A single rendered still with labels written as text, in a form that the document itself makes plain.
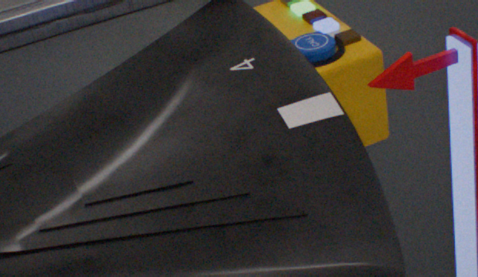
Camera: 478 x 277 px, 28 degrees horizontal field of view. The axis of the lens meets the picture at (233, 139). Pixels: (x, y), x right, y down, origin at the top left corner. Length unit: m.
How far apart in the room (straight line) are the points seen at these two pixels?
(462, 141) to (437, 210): 1.05
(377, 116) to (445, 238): 0.87
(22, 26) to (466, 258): 0.72
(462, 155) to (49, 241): 0.27
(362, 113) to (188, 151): 0.36
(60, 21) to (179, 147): 0.75
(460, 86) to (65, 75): 0.77
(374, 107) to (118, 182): 0.40
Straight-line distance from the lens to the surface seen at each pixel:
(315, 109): 0.52
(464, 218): 0.64
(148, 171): 0.49
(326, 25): 0.86
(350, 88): 0.82
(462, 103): 0.59
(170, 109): 0.53
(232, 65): 0.55
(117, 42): 1.27
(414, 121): 1.54
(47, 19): 1.24
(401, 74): 0.56
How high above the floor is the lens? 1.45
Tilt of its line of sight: 32 degrees down
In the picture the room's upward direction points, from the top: 10 degrees counter-clockwise
